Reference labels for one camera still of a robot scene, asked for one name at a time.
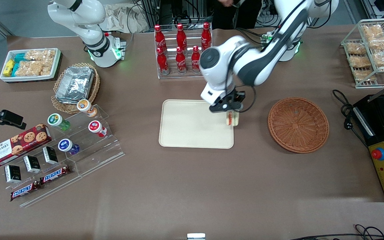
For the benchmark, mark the white rectangular snack tray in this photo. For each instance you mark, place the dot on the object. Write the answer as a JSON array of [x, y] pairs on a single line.
[[57, 65]]

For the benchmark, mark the Snickers chocolate bar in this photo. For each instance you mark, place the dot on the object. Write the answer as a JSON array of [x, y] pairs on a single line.
[[25, 190], [54, 174]]

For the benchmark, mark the red emergency stop button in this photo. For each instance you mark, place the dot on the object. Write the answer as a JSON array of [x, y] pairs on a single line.
[[378, 153]]

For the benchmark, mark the round brown wicker basket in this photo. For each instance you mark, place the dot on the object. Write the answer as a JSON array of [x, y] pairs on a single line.
[[298, 125]]

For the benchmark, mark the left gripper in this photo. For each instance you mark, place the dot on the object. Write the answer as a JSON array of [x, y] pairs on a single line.
[[238, 98]]

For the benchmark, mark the clear rice cracker pack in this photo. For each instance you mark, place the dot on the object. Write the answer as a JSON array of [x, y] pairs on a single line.
[[40, 55], [28, 68]]

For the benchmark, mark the triangular packed sandwich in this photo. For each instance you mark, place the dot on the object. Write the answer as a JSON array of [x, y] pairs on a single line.
[[233, 120]]

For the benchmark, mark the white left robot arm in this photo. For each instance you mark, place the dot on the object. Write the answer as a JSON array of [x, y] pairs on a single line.
[[262, 63]]

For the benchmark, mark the small bottle blue lid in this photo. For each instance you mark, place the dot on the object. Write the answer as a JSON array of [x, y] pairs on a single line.
[[66, 145]]

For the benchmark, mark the clear acrylic stepped snack stand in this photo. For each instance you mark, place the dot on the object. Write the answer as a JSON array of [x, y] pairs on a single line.
[[58, 188]]

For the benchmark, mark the small bottle red lid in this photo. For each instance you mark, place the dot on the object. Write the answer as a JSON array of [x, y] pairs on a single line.
[[95, 126]]

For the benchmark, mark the stack of foil containers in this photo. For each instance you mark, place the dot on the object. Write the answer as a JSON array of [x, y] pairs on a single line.
[[74, 85]]

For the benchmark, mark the teal snack pack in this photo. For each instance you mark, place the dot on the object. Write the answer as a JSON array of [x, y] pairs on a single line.
[[20, 57], [15, 69]]

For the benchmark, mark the person in dark clothing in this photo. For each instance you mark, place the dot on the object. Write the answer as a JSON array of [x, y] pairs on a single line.
[[242, 15]]

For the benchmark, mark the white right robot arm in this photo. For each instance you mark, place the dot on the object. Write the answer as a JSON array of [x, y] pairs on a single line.
[[92, 36]]

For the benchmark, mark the oval light wicker basket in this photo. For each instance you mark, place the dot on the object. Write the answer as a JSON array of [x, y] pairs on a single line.
[[93, 88]]

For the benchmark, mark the yellow snack pack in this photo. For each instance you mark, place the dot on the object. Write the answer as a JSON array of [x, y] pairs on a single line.
[[8, 67]]

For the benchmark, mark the black machine with yellow panel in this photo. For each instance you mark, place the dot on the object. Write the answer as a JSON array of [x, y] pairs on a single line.
[[383, 133]]

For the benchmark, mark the bare person hand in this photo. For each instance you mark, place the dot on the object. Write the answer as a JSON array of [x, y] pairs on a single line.
[[227, 2]]

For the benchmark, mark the red cola bottle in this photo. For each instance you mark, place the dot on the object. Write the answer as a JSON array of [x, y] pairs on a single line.
[[181, 36], [160, 37], [181, 62], [195, 58], [206, 36], [162, 63]]

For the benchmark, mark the clear acrylic stepped bottle stand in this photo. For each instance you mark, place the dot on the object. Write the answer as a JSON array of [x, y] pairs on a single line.
[[102, 155]]

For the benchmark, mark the small bottle orange lid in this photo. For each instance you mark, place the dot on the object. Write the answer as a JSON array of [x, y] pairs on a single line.
[[84, 106]]

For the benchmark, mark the small bottle green lid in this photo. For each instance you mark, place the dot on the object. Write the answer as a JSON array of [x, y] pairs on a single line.
[[56, 120]]

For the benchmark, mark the small black box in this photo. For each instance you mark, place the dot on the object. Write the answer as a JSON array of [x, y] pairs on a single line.
[[32, 164], [13, 173], [50, 155]]

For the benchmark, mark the red Walkers cookie box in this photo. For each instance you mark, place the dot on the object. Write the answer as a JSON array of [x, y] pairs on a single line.
[[15, 146]]

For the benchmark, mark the aluminium corner frame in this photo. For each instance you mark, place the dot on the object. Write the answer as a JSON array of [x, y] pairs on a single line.
[[372, 8]]

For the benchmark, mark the beige rectangular tray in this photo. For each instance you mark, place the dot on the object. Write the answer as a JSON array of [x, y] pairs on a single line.
[[192, 126]]

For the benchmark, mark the clear acrylic bottle rack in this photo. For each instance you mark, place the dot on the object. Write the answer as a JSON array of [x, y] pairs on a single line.
[[178, 76]]

